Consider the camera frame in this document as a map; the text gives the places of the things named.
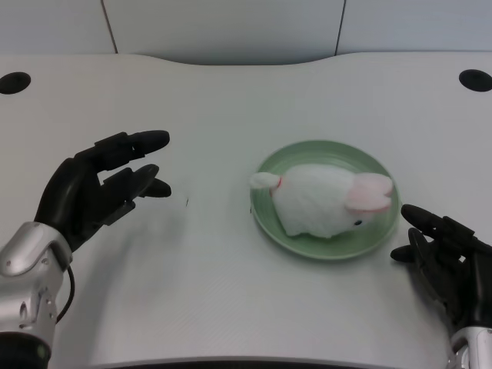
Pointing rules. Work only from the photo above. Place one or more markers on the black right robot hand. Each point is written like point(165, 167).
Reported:
point(446, 257)

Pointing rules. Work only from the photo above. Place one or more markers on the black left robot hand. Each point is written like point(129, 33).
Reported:
point(88, 188)

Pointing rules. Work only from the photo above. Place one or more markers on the white plush rabbit doll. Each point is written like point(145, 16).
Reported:
point(326, 205)

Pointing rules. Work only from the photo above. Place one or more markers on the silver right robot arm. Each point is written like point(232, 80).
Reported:
point(471, 348)

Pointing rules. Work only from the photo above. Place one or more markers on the green round plate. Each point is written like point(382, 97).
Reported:
point(307, 246)

